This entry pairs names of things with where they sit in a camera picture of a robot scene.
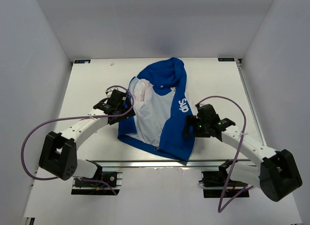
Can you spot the blue right corner label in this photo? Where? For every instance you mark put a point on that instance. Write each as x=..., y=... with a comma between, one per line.
x=226, y=59

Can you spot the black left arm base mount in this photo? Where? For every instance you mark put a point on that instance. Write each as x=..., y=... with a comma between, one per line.
x=109, y=184

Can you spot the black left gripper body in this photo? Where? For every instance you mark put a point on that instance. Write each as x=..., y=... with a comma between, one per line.
x=122, y=109

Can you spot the aluminium table rail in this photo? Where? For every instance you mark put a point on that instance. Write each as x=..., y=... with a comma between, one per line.
x=161, y=163
x=250, y=101

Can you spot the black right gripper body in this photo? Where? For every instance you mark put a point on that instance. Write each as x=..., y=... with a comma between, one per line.
x=203, y=125

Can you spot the blue left corner label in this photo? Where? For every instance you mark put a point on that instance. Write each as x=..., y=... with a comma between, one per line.
x=82, y=61

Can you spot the aluminium table right rail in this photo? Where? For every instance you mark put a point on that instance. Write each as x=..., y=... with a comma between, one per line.
x=250, y=101

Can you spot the blue corner label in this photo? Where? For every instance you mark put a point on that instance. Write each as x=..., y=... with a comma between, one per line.
x=226, y=59
x=82, y=61

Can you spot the aluminium table front rail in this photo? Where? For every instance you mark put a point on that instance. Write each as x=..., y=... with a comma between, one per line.
x=161, y=163

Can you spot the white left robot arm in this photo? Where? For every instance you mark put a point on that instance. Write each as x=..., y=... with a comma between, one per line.
x=59, y=153

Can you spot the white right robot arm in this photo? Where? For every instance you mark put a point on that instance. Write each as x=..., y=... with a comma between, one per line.
x=274, y=172

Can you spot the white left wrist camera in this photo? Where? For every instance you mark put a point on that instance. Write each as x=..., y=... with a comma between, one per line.
x=109, y=91

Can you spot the blue white red jacket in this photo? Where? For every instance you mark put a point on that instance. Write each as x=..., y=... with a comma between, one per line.
x=161, y=105

